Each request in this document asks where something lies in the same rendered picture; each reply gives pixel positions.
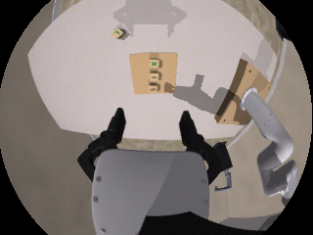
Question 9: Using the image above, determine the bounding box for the tan square mat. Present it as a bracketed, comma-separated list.
[129, 53, 177, 94]

